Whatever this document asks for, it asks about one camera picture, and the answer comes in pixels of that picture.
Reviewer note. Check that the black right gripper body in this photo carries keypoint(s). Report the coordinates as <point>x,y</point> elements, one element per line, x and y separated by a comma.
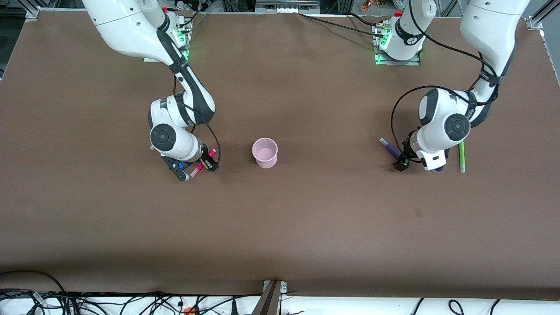
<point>207,159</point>

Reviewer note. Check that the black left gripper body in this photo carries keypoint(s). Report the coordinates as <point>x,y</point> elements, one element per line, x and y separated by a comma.
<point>408,153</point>

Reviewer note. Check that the pink marker pen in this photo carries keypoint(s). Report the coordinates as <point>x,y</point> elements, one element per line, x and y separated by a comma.
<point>195,170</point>

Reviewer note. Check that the purple marker pen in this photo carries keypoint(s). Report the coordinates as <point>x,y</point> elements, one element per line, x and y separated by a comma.
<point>387,145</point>

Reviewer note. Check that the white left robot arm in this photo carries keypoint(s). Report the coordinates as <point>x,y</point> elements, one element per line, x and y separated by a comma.
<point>490,26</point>

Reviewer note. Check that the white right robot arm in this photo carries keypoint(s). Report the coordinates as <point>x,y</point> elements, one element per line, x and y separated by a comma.
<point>131,26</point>

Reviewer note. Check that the green marker pen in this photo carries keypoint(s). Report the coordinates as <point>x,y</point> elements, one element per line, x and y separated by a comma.
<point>462,159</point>

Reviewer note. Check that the pink plastic cup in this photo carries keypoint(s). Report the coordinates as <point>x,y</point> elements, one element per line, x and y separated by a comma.
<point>264,153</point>

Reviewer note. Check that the brown table cover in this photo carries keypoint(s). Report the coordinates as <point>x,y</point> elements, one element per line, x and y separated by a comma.
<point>306,218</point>

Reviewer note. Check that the silver metal box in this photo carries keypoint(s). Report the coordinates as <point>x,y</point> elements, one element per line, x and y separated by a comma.
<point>286,5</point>

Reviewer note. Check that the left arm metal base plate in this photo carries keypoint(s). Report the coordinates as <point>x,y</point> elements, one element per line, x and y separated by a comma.
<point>398,62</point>

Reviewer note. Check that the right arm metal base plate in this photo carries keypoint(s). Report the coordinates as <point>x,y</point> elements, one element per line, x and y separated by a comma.
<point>183,41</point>

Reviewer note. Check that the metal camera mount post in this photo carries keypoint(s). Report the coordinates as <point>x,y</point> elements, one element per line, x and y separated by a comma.
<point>269,302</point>

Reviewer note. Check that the metal table corner bracket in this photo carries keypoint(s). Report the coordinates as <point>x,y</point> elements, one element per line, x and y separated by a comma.
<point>33,14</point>
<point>533,22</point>

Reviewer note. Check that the aluminium frame rail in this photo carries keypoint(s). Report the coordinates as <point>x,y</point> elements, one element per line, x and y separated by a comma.
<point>544,13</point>

